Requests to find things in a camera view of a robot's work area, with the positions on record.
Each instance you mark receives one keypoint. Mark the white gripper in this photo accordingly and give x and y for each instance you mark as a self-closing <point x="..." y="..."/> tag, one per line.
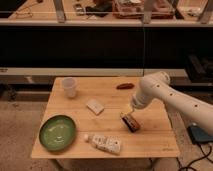
<point x="135" y="103"/>

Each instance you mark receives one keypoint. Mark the white ceramic cup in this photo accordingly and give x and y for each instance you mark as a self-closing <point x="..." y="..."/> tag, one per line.
<point x="69" y="86"/>

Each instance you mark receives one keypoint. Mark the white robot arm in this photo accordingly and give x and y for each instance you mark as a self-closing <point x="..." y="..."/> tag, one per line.
<point x="156" y="85"/>

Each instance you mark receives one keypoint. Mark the green ceramic bowl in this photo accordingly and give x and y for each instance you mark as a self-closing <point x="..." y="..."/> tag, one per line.
<point x="57" y="133"/>

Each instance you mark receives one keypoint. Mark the brown chocolate bar pack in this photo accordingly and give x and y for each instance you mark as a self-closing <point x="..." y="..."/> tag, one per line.
<point x="130" y="122"/>

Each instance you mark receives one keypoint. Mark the red-brown sausage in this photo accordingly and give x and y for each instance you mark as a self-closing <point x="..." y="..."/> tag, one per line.
<point x="125" y="86"/>

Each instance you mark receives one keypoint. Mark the wooden table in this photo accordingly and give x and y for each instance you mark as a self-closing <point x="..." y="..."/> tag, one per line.
<point x="154" y="140"/>

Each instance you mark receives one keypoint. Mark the white lying bottle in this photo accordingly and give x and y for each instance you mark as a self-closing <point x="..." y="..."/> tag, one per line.
<point x="104" y="143"/>

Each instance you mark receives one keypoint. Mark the blue box on floor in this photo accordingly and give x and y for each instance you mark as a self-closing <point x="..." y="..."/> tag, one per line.
<point x="197" y="135"/>

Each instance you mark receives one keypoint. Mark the tray of items on shelf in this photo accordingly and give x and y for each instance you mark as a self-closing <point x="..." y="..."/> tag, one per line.
<point x="135" y="9"/>

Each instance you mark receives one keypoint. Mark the black device on shelf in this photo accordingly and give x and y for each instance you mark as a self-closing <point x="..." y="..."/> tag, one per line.
<point x="79" y="10"/>

